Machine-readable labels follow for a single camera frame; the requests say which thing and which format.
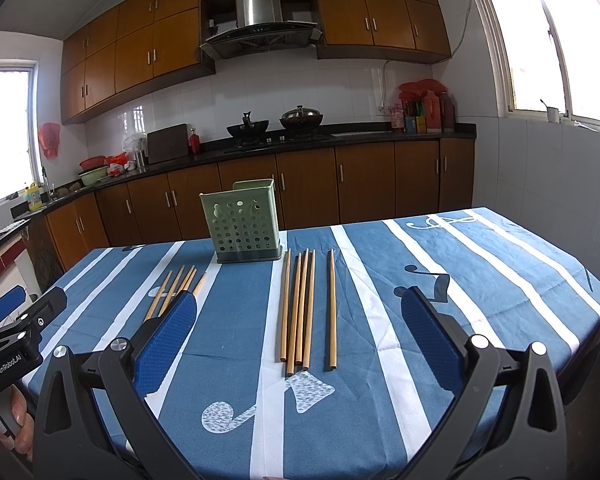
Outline dark cutting board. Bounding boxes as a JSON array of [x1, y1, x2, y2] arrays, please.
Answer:
[[146, 124, 189, 165]]

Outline red basin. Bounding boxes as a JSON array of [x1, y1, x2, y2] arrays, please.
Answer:
[[79, 156, 106, 171]]

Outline wooden cabinets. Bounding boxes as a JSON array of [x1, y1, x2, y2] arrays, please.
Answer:
[[24, 136, 475, 288], [60, 0, 452, 124]]

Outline lidded black wok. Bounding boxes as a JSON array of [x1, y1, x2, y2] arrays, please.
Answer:
[[279, 105, 324, 132]]

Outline green perforated utensil holder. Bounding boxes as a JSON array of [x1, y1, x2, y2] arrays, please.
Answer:
[[199, 179, 283, 263]]

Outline red plastic bag on wall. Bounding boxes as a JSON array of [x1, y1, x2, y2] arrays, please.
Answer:
[[38, 122, 61, 159]]

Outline upper wooden cabinets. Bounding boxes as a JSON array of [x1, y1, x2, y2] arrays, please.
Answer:
[[60, 0, 452, 124]]

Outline lower wooden cabinets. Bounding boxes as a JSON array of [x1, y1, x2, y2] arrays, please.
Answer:
[[24, 136, 475, 288]]

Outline white cup on windowsill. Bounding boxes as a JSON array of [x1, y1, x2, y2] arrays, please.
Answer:
[[541, 100, 560, 124]]

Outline green basin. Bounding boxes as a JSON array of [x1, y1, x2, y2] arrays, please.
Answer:
[[79, 166, 108, 186]]

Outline steel range hood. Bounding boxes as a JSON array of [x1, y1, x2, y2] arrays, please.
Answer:
[[200, 0, 323, 61]]

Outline red oil bottle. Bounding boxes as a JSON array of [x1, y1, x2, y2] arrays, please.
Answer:
[[422, 90, 442, 133]]

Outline yellow detergent bottle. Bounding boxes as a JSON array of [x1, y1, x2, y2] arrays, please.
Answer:
[[26, 182, 43, 211]]

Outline blue white striped tablecloth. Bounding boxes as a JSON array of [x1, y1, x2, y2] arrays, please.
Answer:
[[40, 208, 600, 479]]

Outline black gas stove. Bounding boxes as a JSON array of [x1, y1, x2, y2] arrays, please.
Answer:
[[223, 130, 330, 154]]

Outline person's left hand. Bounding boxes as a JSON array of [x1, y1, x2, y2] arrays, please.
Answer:
[[0, 386, 34, 462]]

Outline red bag on counter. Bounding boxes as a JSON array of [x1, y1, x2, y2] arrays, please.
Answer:
[[398, 78, 448, 103]]

